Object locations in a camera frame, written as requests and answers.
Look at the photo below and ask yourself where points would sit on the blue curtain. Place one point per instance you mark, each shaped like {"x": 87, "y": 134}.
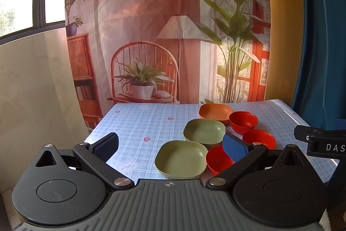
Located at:
{"x": 324, "y": 30}

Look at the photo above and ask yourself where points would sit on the printed room scene backdrop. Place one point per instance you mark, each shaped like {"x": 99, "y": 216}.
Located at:
{"x": 151, "y": 3}

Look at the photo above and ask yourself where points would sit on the blue checked tablecloth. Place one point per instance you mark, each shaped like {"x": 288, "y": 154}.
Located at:
{"x": 151, "y": 122}

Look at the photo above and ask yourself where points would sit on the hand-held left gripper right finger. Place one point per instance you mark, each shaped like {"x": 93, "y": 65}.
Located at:
{"x": 234, "y": 147}

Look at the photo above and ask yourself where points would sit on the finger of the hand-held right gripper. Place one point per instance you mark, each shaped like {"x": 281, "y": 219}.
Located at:
{"x": 341, "y": 124}
{"x": 304, "y": 132}

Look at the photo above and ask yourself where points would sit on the yellow curtain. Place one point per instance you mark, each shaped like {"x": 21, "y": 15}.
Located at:
{"x": 283, "y": 17}

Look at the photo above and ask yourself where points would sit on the orange square plate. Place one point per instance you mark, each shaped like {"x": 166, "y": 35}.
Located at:
{"x": 213, "y": 110}

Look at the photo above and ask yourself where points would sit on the red bowl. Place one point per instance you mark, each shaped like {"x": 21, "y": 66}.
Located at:
{"x": 243, "y": 121}
{"x": 260, "y": 137}
{"x": 217, "y": 160}

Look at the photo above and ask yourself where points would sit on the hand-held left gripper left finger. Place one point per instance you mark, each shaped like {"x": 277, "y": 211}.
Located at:
{"x": 106, "y": 146}

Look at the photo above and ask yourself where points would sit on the green square plate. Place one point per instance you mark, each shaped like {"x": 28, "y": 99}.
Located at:
{"x": 204, "y": 132}
{"x": 179, "y": 158}

